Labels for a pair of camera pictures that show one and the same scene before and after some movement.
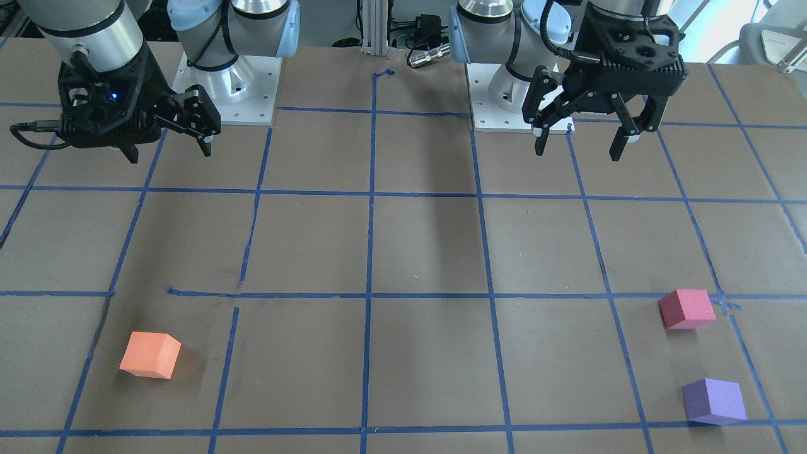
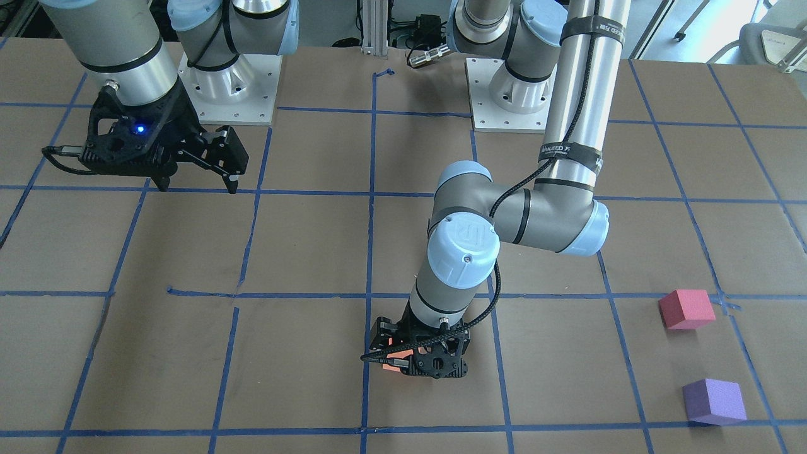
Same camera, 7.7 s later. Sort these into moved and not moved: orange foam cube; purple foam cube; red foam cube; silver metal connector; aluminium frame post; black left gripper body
Moved: orange foam cube; black left gripper body
Not moved: red foam cube; silver metal connector; aluminium frame post; purple foam cube
